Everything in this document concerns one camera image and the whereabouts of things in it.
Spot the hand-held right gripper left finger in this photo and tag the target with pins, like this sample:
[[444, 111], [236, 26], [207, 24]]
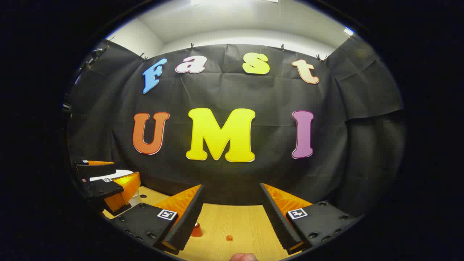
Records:
[[188, 217]]

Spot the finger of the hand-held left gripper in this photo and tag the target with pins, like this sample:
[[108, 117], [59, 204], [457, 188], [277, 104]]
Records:
[[108, 188], [94, 169]]

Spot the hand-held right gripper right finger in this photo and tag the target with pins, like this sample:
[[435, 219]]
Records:
[[275, 217]]

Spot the white desktop garbage bin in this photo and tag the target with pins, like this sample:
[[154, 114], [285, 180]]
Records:
[[108, 175]]

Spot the red pop can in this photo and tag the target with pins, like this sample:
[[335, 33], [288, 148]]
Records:
[[197, 231]]

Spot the wooden desktop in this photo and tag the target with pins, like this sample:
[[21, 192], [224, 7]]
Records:
[[232, 221]]

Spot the black backdrop cloth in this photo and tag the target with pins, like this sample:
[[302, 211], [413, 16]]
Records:
[[253, 98]]

